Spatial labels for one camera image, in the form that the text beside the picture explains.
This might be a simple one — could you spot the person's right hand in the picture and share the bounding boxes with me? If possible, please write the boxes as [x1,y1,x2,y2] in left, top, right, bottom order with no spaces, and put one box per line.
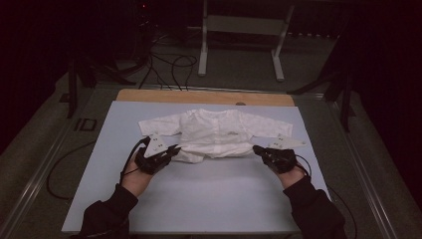
[276,164,312,191]

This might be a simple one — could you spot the pale blue table mat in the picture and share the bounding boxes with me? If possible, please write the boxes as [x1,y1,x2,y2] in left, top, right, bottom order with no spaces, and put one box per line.
[61,100,332,234]

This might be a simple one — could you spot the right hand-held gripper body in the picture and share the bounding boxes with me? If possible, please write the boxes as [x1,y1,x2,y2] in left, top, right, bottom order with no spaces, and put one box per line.
[261,132,308,175]

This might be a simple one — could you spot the black metal stand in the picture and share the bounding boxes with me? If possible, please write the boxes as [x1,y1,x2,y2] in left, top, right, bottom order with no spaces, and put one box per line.
[287,64,356,133]
[59,54,137,120]

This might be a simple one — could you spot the tangled black floor cables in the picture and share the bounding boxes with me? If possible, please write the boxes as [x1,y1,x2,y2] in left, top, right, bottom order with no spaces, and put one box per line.
[138,33,199,92]

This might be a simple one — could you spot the person's left hand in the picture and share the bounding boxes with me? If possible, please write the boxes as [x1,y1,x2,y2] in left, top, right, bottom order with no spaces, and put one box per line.
[120,148,154,199]

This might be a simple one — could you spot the black floor cable loop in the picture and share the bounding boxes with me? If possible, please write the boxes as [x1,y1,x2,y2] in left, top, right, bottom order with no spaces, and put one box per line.
[45,140,98,201]

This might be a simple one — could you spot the white metal stand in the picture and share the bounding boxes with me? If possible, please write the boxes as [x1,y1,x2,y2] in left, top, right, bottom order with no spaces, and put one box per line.
[197,0,296,83]

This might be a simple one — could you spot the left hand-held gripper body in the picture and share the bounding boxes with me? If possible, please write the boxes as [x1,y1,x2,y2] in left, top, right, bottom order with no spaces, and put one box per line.
[133,132,174,176]

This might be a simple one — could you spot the white baby shirt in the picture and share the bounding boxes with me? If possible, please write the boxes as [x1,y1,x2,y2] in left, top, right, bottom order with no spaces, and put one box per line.
[137,108,294,164]

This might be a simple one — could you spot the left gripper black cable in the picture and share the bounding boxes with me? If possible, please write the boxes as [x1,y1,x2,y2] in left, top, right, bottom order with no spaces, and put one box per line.
[118,135,151,185]

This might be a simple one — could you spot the wooden table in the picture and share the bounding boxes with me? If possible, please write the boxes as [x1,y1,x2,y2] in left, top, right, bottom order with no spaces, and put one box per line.
[115,88,296,108]

